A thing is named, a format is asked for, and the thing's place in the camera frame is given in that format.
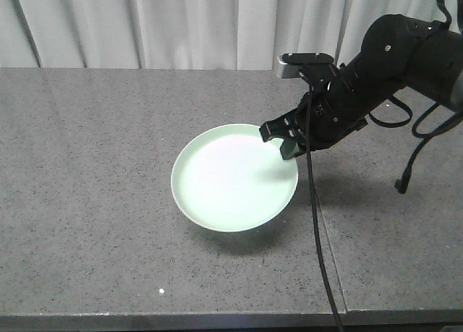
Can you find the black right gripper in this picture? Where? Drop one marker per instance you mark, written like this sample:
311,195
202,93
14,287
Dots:
319,124

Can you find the pale green round plate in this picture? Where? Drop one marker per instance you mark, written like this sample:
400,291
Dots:
228,180

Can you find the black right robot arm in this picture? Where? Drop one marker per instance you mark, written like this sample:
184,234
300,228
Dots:
396,52

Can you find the white pleated curtain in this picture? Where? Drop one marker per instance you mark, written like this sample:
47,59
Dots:
188,34

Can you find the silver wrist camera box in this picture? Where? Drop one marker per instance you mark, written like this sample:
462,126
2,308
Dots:
289,65

